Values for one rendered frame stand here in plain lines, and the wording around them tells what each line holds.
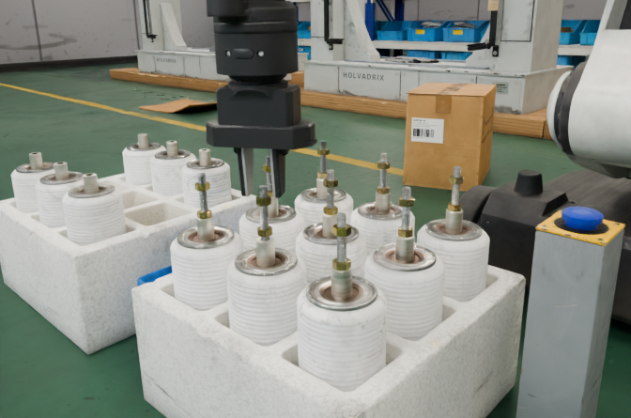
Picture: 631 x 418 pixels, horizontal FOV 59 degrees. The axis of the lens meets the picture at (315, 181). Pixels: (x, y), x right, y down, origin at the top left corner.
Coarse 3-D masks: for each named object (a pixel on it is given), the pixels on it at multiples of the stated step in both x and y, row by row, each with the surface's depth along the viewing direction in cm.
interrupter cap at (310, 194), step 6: (306, 192) 92; (312, 192) 92; (336, 192) 92; (342, 192) 92; (306, 198) 88; (312, 198) 89; (318, 198) 88; (324, 198) 89; (336, 198) 89; (342, 198) 88
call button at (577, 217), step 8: (568, 208) 60; (576, 208) 60; (584, 208) 60; (568, 216) 58; (576, 216) 58; (584, 216) 58; (592, 216) 58; (600, 216) 58; (568, 224) 59; (576, 224) 58; (584, 224) 57; (592, 224) 57
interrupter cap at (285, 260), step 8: (280, 248) 70; (240, 256) 67; (248, 256) 67; (280, 256) 68; (288, 256) 67; (296, 256) 67; (240, 264) 66; (248, 264) 66; (256, 264) 66; (280, 264) 65; (288, 264) 65; (296, 264) 66; (248, 272) 63; (256, 272) 63; (264, 272) 63; (272, 272) 63; (280, 272) 63
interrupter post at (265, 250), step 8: (256, 240) 65; (272, 240) 65; (256, 248) 66; (264, 248) 65; (272, 248) 65; (256, 256) 66; (264, 256) 65; (272, 256) 66; (264, 264) 65; (272, 264) 66
